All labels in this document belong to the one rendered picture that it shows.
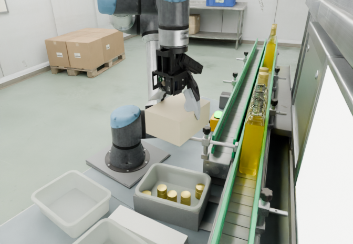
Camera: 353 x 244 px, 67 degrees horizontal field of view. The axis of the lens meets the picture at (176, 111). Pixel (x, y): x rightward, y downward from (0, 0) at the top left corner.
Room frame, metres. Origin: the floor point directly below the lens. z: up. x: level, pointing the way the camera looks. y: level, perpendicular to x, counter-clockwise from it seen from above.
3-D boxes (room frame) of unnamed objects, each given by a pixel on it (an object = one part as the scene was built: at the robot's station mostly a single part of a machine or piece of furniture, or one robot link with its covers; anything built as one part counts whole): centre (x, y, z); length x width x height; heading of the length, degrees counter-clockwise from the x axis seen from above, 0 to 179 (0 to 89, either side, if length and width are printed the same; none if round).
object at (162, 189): (0.69, 0.05, 0.79); 0.04 x 0.04 x 0.04
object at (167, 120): (0.69, -0.01, 1.09); 0.16 x 0.12 x 0.07; 144
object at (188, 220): (0.67, -0.02, 0.79); 0.27 x 0.17 x 0.08; 70
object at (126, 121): (0.92, 0.19, 0.93); 0.13 x 0.12 x 0.14; 100
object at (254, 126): (0.71, -0.24, 0.99); 0.06 x 0.06 x 0.21; 70
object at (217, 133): (1.61, -0.43, 0.93); 1.75 x 0.01 x 0.08; 160
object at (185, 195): (0.66, -0.03, 0.79); 0.04 x 0.04 x 0.04
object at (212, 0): (6.34, -0.98, 0.99); 0.60 x 0.41 x 0.22; 72
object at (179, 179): (0.68, 0.01, 0.80); 0.22 x 0.17 x 0.09; 70
